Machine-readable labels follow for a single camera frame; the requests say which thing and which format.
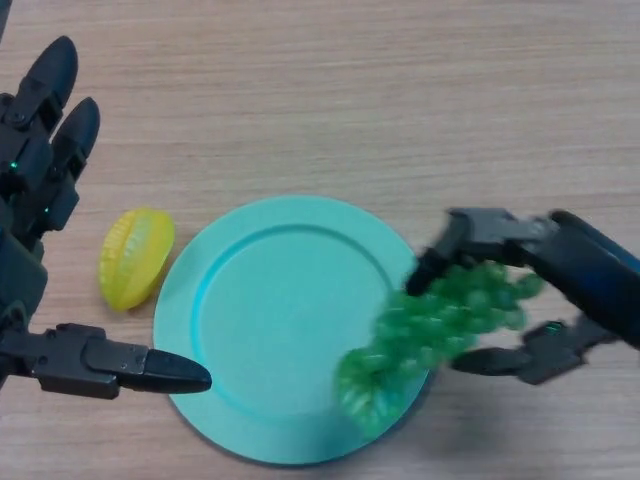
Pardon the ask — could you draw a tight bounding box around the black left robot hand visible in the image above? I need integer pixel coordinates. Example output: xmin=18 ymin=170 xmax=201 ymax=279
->
xmin=0 ymin=35 xmax=213 ymax=401

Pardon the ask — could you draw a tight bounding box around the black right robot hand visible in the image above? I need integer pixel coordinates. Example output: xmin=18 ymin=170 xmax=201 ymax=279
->
xmin=405 ymin=207 xmax=640 ymax=386

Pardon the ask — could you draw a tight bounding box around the green grapes bunch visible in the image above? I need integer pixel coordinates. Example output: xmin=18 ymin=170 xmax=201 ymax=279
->
xmin=335 ymin=260 xmax=548 ymax=445

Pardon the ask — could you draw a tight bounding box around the green round plate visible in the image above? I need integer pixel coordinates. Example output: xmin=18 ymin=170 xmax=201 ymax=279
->
xmin=152 ymin=195 xmax=434 ymax=466

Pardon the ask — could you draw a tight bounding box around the yellow starfruit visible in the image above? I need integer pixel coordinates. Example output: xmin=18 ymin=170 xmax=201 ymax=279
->
xmin=96 ymin=206 xmax=176 ymax=313

